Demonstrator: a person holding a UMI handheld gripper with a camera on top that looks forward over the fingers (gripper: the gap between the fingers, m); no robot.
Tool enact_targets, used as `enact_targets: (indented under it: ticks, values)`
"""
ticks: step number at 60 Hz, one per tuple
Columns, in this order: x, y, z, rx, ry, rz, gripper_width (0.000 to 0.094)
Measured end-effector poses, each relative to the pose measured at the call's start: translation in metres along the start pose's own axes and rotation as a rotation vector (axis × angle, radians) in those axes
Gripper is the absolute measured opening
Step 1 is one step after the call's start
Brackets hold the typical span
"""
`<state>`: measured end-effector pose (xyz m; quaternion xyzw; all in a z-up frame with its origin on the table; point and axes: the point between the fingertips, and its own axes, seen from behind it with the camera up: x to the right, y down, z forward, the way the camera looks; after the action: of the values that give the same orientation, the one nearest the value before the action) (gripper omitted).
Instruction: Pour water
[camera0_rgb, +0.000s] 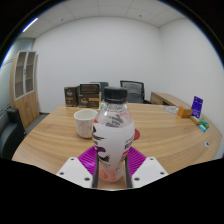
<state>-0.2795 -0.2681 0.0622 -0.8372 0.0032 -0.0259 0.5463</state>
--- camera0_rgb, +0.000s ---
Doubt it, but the dark brown windowed box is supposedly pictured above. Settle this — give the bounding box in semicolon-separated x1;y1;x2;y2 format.
79;83;101;96

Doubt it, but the flat round red coaster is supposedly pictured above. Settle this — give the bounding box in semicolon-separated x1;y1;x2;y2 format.
133;128;141;142

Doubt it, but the grey mesh office chair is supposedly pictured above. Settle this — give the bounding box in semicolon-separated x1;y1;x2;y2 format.
119;79;151;104

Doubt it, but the wooden glass-door cabinet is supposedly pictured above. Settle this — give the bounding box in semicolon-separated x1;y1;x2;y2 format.
9;49;40;129

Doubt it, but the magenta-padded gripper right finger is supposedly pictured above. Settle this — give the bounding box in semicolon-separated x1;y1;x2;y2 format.
124;145;169;189

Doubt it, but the black office chair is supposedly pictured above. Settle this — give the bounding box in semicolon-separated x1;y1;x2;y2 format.
99;81;110;99

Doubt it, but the clear black-capped drink bottle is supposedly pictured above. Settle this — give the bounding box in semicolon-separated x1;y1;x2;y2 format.
91;86;136;183

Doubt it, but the small tan box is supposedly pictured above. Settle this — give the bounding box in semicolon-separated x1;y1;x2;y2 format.
189;115;201;126

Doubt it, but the dark brown box, tan label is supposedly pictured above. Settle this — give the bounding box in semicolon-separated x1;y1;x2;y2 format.
77;94;101;110

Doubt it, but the orange box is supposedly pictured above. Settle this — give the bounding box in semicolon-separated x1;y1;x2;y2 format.
176;105;194;119

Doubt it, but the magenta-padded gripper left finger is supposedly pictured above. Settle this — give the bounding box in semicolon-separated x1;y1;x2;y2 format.
55;145;100;189

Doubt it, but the long ceiling light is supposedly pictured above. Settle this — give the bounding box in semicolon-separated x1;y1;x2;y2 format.
21;17;39;33

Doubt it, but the black leather armchair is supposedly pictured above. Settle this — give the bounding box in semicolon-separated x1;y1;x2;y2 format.
0;107;26;160

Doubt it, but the wooden side desk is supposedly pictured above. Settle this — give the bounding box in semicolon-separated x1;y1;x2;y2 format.
149;91;183;108

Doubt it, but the white patterned mug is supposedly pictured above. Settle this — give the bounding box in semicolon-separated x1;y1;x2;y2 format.
73;108;99;139

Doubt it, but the purple card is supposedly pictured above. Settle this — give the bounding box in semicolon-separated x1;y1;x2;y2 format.
191;95;204;119

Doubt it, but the green box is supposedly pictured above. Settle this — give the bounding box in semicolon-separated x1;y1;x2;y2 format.
198;117;211;130

